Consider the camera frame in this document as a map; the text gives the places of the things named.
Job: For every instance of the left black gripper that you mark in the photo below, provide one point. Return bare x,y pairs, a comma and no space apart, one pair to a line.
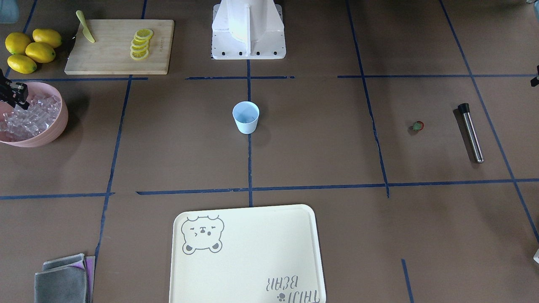
536,80

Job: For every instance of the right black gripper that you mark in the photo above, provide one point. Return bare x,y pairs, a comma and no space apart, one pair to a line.
12,91

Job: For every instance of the light blue cup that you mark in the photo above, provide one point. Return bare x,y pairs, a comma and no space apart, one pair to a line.
246,115

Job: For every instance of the pink bowl of ice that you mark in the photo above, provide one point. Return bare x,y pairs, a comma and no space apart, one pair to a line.
45,119

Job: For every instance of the steel muddler black tip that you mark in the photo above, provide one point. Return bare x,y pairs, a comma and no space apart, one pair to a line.
464,109

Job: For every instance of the yellow plastic knife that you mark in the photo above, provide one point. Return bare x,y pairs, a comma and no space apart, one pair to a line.
85,29

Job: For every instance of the wooden cutting board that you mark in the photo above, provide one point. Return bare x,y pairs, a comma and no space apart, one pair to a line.
110,54

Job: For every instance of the red strawberry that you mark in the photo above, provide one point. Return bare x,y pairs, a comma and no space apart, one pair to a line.
418,126

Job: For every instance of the lemon slices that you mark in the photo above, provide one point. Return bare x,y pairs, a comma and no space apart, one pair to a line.
139,48

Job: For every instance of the grey folded cloth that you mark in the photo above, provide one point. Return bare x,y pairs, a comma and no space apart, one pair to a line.
66,280

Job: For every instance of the cream bear tray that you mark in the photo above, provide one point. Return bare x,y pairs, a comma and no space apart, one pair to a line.
247,255

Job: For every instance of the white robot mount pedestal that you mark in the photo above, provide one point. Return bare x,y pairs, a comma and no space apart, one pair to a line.
248,30

